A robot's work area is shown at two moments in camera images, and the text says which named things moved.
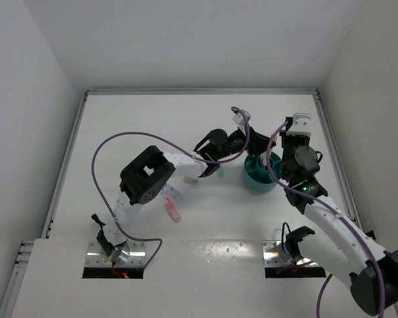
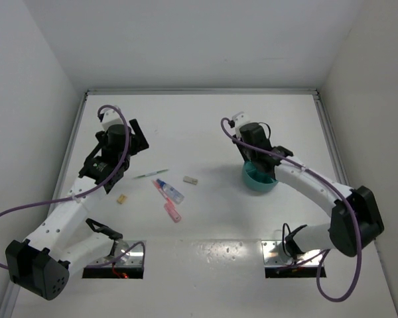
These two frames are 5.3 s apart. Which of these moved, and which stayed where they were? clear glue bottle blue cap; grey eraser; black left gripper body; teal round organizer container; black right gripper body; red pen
Moved: black right gripper body; black left gripper body
Stayed: teal round organizer container; red pen; grey eraser; clear glue bottle blue cap
